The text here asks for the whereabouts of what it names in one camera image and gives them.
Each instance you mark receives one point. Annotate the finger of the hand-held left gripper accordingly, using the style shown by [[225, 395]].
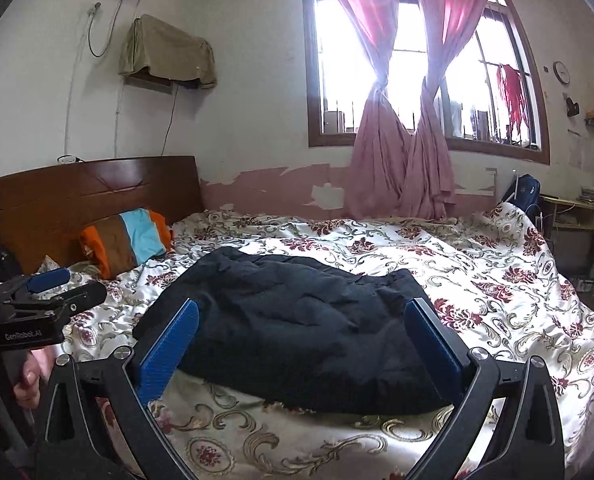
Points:
[[84, 296], [49, 280]]

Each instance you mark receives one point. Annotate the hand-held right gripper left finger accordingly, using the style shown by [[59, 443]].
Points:
[[169, 350]]

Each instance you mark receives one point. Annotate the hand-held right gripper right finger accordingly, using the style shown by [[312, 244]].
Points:
[[434, 350]]

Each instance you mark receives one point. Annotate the dark navy padded jacket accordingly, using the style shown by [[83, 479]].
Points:
[[302, 330]]

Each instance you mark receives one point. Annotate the person's left hand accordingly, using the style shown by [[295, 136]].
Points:
[[34, 375]]

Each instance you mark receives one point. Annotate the striped pillow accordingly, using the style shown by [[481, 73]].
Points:
[[127, 240]]

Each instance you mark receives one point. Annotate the wooden headboard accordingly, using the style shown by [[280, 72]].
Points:
[[77, 200]]

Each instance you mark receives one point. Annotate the floral bedsheet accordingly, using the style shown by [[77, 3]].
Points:
[[502, 285]]

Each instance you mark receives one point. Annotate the blue backpack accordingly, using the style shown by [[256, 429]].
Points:
[[524, 195]]

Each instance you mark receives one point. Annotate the wooden desk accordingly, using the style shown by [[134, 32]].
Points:
[[592, 220]]

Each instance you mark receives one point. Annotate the pink curtain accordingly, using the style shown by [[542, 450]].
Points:
[[434, 110], [377, 110]]

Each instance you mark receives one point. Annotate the beige cloth covered shelf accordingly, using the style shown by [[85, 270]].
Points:
[[172, 52]]

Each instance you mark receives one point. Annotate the red hanging cloth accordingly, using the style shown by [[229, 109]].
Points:
[[513, 95]]

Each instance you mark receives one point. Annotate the wooden framed window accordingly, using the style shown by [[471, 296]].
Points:
[[337, 60]]

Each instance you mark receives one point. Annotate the white wall pipe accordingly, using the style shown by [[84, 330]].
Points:
[[72, 90]]

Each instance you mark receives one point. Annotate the round wall clock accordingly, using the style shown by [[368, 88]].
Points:
[[562, 72]]

